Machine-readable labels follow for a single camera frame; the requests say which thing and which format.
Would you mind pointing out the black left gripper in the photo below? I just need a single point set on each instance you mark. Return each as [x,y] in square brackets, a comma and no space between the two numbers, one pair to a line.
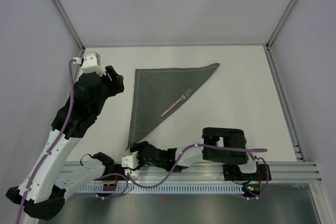
[117,85]

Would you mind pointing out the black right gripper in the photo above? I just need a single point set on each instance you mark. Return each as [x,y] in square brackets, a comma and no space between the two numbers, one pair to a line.
[136,146]

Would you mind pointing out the grey cloth napkin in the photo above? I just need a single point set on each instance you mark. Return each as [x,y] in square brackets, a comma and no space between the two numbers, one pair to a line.
[155,90]

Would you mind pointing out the pink handled metal fork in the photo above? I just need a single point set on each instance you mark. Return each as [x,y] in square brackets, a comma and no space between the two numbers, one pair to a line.
[183,97]

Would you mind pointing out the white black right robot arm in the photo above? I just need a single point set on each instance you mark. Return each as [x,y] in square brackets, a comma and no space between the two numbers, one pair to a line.
[219,145]

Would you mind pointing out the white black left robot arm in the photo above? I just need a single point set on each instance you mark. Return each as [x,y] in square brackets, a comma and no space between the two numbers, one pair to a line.
[43,194]

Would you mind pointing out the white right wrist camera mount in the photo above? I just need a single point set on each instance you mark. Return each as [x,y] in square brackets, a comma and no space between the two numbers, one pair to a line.
[130,162]

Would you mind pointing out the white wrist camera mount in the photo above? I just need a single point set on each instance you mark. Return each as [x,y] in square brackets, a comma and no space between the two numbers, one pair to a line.
[90,63]
[130,162]

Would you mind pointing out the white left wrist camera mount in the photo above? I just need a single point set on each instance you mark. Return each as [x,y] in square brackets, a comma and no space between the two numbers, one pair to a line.
[90,63]

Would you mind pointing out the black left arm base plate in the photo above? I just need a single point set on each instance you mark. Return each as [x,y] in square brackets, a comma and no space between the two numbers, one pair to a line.
[114,172]

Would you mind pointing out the white slotted cable duct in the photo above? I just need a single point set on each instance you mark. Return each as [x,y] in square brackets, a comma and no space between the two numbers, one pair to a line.
[174,188]

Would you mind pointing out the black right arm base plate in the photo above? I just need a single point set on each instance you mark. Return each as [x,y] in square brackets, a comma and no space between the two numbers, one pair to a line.
[233,173]

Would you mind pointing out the aluminium left frame post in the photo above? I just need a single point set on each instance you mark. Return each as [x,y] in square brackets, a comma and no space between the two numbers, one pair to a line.
[68,24]

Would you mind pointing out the aluminium frame post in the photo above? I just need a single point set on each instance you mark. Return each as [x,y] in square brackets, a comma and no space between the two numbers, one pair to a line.
[280,24]
[68,24]

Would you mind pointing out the aluminium right frame post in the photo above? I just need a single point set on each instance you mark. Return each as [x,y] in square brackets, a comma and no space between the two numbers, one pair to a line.
[280,24]

